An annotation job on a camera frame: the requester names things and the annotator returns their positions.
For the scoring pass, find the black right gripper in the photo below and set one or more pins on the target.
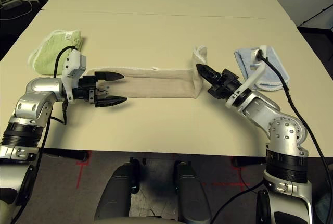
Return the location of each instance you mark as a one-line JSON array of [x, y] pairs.
[[226, 84]]

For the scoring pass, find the black table foot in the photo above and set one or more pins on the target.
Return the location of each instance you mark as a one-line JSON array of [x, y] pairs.
[[67, 153], [247, 162]]

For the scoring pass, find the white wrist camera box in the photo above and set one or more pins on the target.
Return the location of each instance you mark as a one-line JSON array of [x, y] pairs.
[[256, 62], [74, 63]]

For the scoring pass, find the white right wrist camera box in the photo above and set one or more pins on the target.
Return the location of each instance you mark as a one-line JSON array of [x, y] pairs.
[[256, 62]]

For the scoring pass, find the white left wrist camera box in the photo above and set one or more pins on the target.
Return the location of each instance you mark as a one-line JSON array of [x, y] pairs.
[[74, 63]]

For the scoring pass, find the grey robot torso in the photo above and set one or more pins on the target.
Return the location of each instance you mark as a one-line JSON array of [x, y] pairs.
[[138, 221]]

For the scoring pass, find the grey right robot leg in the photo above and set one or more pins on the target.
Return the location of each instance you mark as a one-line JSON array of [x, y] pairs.
[[192, 195]]

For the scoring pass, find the dark teal bag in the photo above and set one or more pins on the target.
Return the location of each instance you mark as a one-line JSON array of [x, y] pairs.
[[325, 203]]

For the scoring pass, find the beige towel with white trim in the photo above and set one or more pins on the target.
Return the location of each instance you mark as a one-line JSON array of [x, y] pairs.
[[161, 83]]

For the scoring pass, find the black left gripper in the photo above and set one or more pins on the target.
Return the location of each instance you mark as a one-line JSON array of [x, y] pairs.
[[87, 89]]

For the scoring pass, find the light blue folded towel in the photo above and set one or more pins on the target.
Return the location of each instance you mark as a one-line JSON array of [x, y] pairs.
[[244, 62]]

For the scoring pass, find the green folded towel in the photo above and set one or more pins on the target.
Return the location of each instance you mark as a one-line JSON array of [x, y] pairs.
[[49, 54]]

